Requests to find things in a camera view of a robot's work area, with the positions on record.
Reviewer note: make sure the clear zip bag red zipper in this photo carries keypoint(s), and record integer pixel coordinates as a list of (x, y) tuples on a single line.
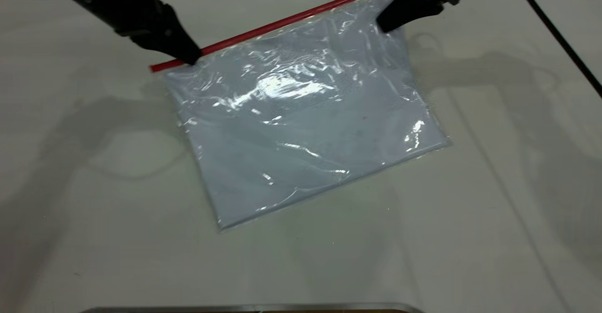
[(305, 115)]

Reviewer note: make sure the silver metal frame edge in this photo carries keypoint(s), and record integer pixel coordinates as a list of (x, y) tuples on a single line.
[(254, 308)]

